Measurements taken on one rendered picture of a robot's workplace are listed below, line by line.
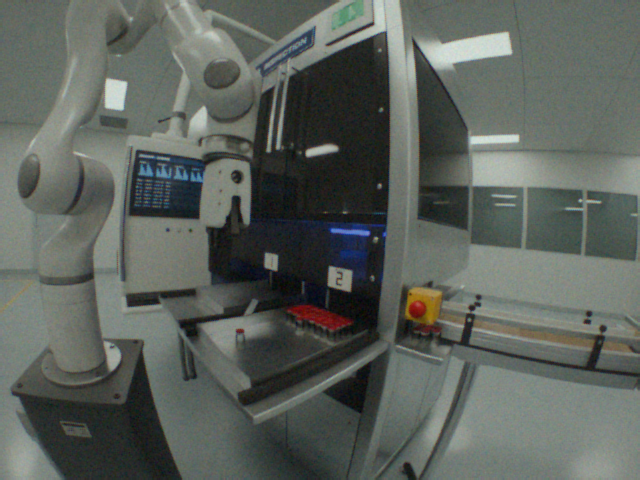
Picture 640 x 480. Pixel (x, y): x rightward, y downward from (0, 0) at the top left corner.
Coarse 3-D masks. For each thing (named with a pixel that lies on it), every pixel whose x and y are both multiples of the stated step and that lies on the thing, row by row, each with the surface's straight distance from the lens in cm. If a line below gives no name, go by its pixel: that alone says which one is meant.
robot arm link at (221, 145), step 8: (216, 136) 38; (224, 136) 37; (232, 136) 37; (208, 144) 38; (216, 144) 37; (224, 144) 37; (232, 144) 37; (240, 144) 37; (248, 144) 38; (208, 152) 38; (216, 152) 38; (224, 152) 37; (232, 152) 37; (240, 152) 38; (248, 152) 38; (248, 160) 41
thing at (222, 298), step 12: (204, 288) 99; (216, 288) 101; (228, 288) 103; (240, 288) 106; (252, 288) 109; (264, 288) 109; (204, 300) 90; (216, 300) 92; (228, 300) 92; (240, 300) 92; (264, 300) 93; (276, 300) 84; (288, 300) 88; (300, 300) 92; (216, 312) 80
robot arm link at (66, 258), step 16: (96, 160) 59; (96, 176) 54; (112, 176) 60; (96, 192) 54; (112, 192) 59; (80, 208) 54; (96, 208) 56; (64, 224) 60; (80, 224) 56; (96, 224) 56; (48, 240) 56; (64, 240) 53; (80, 240) 53; (96, 240) 56; (48, 256) 52; (64, 256) 51; (80, 256) 52; (48, 272) 52; (64, 272) 51; (80, 272) 52
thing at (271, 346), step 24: (264, 312) 72; (216, 336) 64; (264, 336) 64; (288, 336) 65; (312, 336) 66; (360, 336) 62; (240, 360) 54; (264, 360) 54; (288, 360) 54; (312, 360) 51; (240, 384) 47
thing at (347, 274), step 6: (330, 270) 73; (336, 270) 72; (342, 270) 70; (348, 270) 69; (330, 276) 73; (336, 276) 72; (348, 276) 69; (330, 282) 73; (342, 282) 71; (348, 282) 69; (342, 288) 71; (348, 288) 70
